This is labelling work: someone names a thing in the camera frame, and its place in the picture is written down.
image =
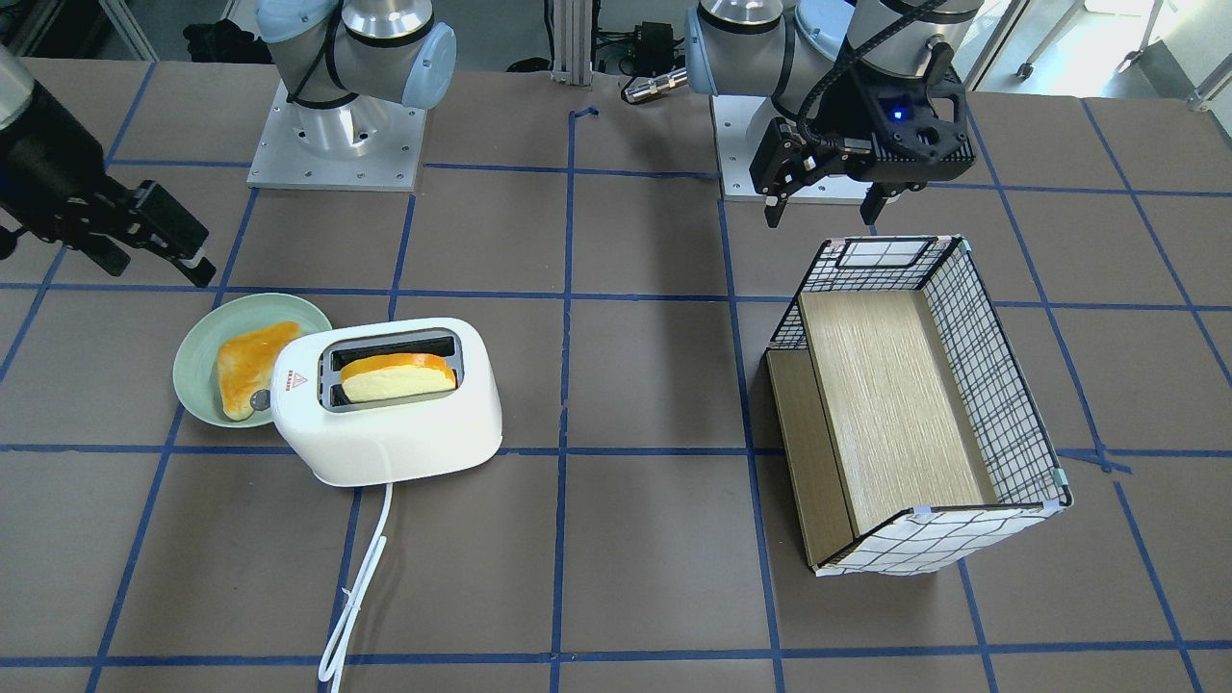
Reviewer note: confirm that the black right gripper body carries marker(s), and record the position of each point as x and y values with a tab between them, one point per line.
46	166

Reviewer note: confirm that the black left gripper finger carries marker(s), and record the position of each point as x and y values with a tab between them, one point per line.
784	163
878	196

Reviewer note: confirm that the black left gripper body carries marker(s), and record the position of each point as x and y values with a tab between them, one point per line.
855	119

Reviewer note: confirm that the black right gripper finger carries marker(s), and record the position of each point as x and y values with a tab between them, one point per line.
162	219
191	262

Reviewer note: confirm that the white two-slot toaster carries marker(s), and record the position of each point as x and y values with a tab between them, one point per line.
349	444

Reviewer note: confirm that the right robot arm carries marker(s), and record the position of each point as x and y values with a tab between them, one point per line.
357	81

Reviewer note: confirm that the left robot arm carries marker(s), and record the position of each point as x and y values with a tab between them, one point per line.
793	55

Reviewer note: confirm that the bread slice in toaster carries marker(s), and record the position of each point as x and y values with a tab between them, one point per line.
396	375

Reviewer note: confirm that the light green plate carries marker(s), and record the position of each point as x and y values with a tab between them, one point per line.
194	369

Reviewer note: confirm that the triangular toast on plate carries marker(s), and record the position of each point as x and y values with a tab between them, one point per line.
244	366

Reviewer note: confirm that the silver metal connector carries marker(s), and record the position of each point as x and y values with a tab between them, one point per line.
640	90

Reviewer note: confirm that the wire basket with wooden shelf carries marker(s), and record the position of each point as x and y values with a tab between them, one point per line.
911	435

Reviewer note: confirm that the aluminium frame post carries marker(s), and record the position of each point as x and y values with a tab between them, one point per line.
572	26

